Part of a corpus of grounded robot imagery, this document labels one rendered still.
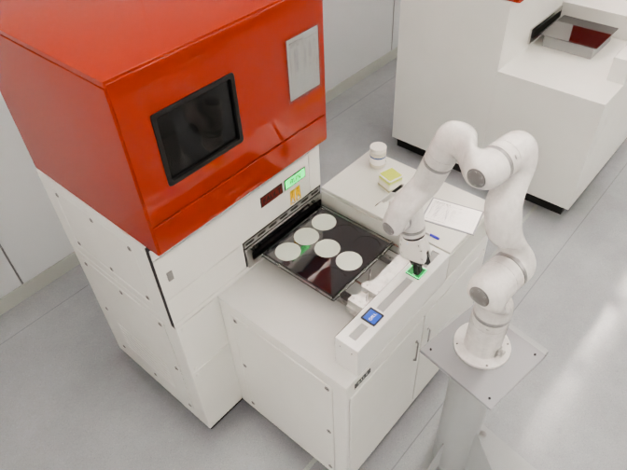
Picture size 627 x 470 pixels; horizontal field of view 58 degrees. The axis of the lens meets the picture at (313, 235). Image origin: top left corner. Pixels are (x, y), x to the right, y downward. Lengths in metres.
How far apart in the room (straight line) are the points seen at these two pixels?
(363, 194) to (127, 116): 1.13
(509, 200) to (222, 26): 0.90
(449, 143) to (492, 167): 0.17
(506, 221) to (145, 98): 1.00
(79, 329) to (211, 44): 2.12
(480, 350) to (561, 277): 1.63
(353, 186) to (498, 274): 0.91
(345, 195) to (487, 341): 0.84
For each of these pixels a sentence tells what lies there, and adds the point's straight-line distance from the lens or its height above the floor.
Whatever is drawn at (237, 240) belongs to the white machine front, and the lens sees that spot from 2.12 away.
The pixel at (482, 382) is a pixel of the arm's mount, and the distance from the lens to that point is 1.97.
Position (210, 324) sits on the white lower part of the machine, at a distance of 2.27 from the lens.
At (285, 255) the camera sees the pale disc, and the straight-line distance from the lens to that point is 2.19.
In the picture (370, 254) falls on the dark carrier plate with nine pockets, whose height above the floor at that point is 0.90.
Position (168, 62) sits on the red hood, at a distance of 1.57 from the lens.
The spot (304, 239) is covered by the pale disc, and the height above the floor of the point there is 0.90.
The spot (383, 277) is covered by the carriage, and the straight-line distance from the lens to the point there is 2.14.
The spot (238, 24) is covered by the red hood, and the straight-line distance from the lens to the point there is 1.70.
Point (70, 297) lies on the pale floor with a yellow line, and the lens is 3.59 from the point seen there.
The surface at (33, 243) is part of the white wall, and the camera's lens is 3.54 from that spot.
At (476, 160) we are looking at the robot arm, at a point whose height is 1.62.
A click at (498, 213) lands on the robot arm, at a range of 1.59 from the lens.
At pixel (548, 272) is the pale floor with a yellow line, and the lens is 3.54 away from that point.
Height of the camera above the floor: 2.46
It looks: 44 degrees down
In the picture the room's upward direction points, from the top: 3 degrees counter-clockwise
